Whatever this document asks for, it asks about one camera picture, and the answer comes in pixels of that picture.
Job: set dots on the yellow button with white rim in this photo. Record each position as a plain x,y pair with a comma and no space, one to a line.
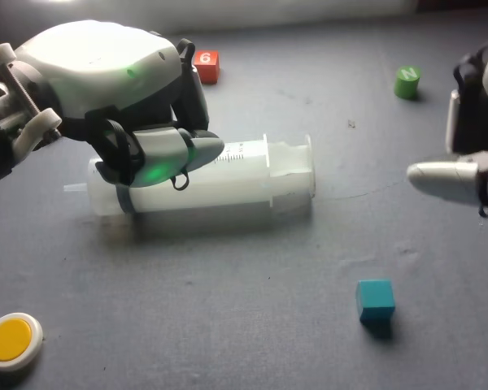
10,339

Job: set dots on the large clear plastic syringe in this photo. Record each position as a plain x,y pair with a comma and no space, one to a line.
236,178

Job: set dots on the teal cube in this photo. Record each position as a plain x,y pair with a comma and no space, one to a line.
376,302

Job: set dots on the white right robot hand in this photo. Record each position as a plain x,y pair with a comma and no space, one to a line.
443,178

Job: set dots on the red number cube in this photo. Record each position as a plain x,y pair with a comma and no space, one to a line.
206,67

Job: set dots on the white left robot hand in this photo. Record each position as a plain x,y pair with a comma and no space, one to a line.
105,61

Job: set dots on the green letter N cylinder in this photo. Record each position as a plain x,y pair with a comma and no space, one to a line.
406,83

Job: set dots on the grey table cloth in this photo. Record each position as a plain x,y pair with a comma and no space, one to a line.
227,284

